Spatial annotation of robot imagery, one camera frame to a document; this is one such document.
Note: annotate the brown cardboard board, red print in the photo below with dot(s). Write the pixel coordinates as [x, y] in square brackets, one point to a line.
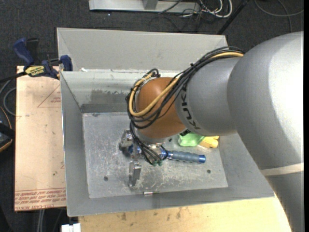
[38, 141]

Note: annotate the yellow plastic toy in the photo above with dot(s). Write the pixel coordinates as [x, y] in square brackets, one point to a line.
[210, 142]

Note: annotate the grey metal bin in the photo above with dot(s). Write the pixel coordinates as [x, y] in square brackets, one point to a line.
[106, 139]

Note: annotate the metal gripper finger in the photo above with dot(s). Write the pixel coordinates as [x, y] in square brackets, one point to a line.
[126, 140]
[134, 174]

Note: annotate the light green plastic toy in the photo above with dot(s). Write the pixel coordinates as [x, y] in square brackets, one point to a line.
[190, 140]

